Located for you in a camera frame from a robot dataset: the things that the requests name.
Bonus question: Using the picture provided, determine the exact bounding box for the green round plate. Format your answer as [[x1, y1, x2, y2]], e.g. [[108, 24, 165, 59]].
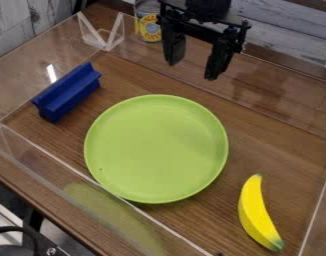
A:
[[84, 95, 228, 204]]

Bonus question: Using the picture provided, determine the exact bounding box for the clear acrylic triangle bracket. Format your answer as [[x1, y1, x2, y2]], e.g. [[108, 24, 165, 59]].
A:
[[77, 12, 124, 52]]

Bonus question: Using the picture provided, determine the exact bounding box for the yellow toy banana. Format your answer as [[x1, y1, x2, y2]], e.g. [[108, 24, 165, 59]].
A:
[[237, 174, 284, 252]]

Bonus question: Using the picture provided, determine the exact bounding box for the black metal table bracket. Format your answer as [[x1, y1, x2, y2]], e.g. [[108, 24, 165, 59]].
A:
[[22, 208, 69, 256]]

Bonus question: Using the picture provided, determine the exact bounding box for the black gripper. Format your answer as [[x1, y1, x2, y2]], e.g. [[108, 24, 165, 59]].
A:
[[157, 0, 251, 81]]

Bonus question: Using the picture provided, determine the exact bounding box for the blue plastic block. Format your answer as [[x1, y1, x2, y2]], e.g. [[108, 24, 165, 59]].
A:
[[32, 62, 101, 123]]

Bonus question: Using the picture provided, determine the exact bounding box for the yellow labelled can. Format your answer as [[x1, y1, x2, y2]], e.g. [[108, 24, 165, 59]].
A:
[[133, 0, 161, 43]]

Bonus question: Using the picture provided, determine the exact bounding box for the black cable under table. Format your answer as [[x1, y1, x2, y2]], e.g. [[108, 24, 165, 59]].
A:
[[0, 225, 36, 256]]

